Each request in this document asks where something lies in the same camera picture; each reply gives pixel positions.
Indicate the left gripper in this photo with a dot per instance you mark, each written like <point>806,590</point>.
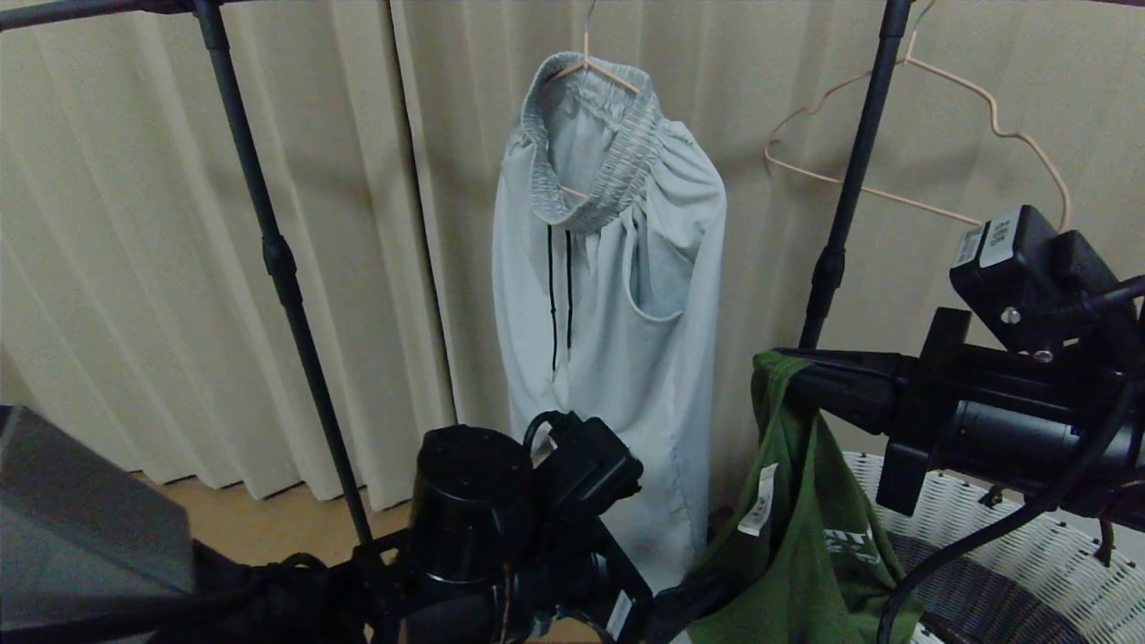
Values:
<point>581,581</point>

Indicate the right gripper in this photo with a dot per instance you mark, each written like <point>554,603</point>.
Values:
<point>1029,429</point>

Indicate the green garment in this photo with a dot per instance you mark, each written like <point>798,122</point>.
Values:
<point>796,555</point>

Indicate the pale grey shorts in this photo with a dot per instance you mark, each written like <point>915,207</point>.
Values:
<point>608,358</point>

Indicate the pink clothes hanger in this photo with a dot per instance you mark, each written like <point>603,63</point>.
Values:
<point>894,197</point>
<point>613,79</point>

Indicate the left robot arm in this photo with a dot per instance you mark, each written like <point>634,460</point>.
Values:
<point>89,528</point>

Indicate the white laundry basket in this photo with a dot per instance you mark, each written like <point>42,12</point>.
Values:
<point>1029,555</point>

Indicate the beige curtain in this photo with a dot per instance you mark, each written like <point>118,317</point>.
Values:
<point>134,268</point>

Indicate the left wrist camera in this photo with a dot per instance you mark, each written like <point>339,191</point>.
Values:
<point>586,470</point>

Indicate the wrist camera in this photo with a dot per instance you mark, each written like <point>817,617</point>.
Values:
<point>586,470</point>
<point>1029,268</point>

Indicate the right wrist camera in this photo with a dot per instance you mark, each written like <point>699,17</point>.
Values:
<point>1029,268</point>

